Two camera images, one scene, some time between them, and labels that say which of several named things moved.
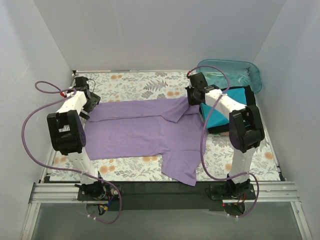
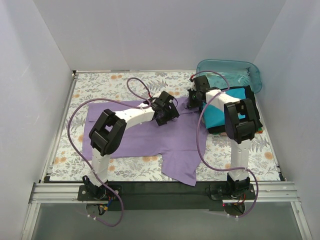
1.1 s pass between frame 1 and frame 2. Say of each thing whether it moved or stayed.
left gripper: moved
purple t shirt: stayed
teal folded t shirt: stayed
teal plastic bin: stayed
